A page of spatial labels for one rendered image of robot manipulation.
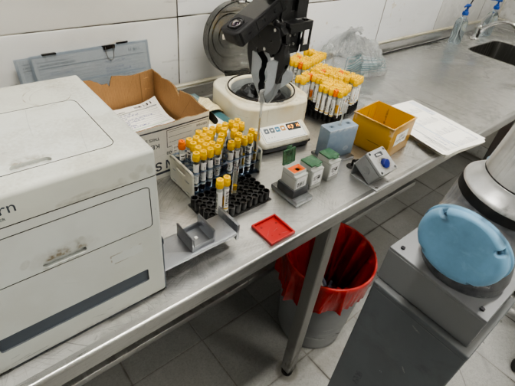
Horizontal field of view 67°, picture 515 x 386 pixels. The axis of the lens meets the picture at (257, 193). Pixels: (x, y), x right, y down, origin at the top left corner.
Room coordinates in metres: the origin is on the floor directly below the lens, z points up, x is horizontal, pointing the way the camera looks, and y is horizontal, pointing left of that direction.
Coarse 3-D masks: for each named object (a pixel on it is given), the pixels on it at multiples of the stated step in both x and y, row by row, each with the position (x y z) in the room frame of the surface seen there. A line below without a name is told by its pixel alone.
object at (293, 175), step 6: (294, 162) 0.77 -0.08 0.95; (288, 168) 0.74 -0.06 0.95; (294, 168) 0.74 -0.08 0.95; (300, 168) 0.75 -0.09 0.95; (306, 168) 0.75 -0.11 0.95; (282, 174) 0.75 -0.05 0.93; (288, 174) 0.73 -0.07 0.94; (294, 174) 0.72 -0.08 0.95; (300, 174) 0.74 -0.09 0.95; (306, 174) 0.74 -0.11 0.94; (282, 180) 0.75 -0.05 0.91; (288, 180) 0.73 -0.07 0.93; (294, 180) 0.72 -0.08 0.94; (300, 180) 0.73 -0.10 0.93; (306, 180) 0.74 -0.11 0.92; (294, 186) 0.72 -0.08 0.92; (300, 186) 0.73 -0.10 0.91
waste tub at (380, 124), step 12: (360, 108) 1.06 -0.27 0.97; (372, 108) 1.11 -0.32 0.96; (384, 108) 1.12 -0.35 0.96; (396, 108) 1.09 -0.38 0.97; (360, 120) 1.02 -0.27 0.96; (372, 120) 1.00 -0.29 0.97; (384, 120) 1.11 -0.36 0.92; (396, 120) 1.08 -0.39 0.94; (408, 120) 1.06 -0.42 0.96; (360, 132) 1.02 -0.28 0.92; (372, 132) 0.99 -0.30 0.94; (384, 132) 0.97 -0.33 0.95; (396, 132) 0.97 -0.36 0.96; (408, 132) 1.04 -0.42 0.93; (360, 144) 1.01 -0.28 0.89; (372, 144) 0.98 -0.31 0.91; (384, 144) 0.96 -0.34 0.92; (396, 144) 0.99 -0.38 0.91
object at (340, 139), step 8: (344, 120) 0.97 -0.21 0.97; (320, 128) 0.93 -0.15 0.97; (328, 128) 0.92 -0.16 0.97; (336, 128) 0.92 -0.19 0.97; (344, 128) 0.93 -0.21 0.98; (352, 128) 0.94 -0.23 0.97; (320, 136) 0.92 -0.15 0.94; (328, 136) 0.90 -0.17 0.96; (336, 136) 0.91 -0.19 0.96; (344, 136) 0.93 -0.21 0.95; (352, 136) 0.95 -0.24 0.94; (320, 144) 0.92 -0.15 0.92; (328, 144) 0.90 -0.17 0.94; (336, 144) 0.92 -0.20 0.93; (344, 144) 0.94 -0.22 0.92; (352, 144) 0.95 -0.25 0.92; (312, 152) 0.94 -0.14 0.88; (344, 152) 0.94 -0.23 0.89; (344, 160) 0.92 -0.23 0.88
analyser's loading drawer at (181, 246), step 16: (176, 224) 0.52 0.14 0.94; (192, 224) 0.55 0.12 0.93; (208, 224) 0.53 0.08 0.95; (224, 224) 0.57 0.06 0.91; (176, 240) 0.51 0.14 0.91; (192, 240) 0.48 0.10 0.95; (208, 240) 0.51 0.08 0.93; (224, 240) 0.53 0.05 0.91; (176, 256) 0.47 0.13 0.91; (192, 256) 0.48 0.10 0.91
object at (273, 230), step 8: (272, 216) 0.65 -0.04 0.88; (256, 224) 0.62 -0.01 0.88; (264, 224) 0.62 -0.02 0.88; (272, 224) 0.63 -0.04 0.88; (280, 224) 0.63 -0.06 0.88; (256, 232) 0.60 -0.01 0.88; (264, 232) 0.60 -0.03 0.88; (272, 232) 0.60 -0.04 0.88; (280, 232) 0.61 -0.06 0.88; (288, 232) 0.61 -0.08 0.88; (272, 240) 0.58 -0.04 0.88; (280, 240) 0.58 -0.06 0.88
